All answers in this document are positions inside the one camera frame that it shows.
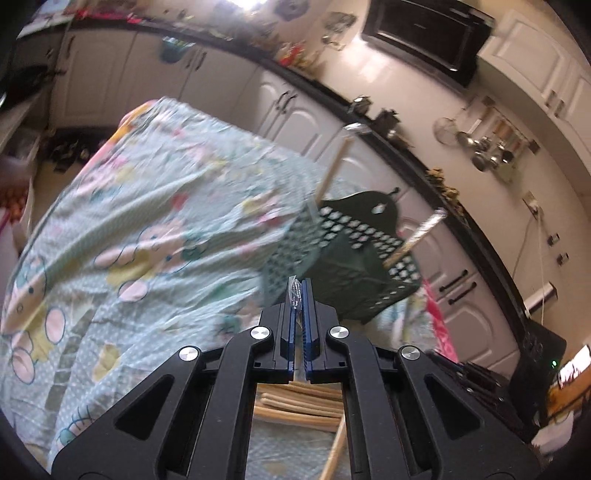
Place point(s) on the pink cloth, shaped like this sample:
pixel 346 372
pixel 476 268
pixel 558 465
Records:
pixel 438 323

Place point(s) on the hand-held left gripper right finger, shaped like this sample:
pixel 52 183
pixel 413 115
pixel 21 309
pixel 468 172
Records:
pixel 308 341

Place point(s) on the cartoon printed tablecloth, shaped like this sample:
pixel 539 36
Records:
pixel 161 207

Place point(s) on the round wall fan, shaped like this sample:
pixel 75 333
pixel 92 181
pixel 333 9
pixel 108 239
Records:
pixel 292 7

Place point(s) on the colourful counter clutter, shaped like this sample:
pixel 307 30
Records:
pixel 293 54

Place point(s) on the dark shoes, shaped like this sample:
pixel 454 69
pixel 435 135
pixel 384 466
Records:
pixel 74 150

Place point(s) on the black microwave oven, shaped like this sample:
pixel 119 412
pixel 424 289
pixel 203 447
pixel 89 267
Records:
pixel 425 32

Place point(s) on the round metal strainer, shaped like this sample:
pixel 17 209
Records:
pixel 445 130

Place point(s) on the wall rack with metal utensils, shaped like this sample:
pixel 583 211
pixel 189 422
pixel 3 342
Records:
pixel 489 147

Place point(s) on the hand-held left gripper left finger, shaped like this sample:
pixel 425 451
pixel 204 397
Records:
pixel 292 341

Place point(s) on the white lower cabinet row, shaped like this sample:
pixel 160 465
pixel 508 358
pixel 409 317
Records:
pixel 286 106

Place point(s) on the teal hanging bag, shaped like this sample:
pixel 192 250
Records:
pixel 171 50

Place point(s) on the white upper cabinet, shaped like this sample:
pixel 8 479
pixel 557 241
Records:
pixel 531 55

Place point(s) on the pile of wooden chopsticks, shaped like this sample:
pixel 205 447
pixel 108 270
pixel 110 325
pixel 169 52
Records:
pixel 295 406

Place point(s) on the black countertop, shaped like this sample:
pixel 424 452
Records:
pixel 508 281

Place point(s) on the wall power socket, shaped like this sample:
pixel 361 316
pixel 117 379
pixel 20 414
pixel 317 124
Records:
pixel 533 203

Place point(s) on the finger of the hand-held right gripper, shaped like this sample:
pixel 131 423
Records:
pixel 461 371

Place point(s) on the green plastic mesh basket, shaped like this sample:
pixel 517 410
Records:
pixel 351 277

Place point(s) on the dried plant bundle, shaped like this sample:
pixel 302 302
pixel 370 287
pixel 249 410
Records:
pixel 443 184

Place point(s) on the white paper roll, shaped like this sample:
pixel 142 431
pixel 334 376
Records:
pixel 542 295

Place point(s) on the hanging metal kitchen tools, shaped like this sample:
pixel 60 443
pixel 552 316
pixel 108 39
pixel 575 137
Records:
pixel 339 27

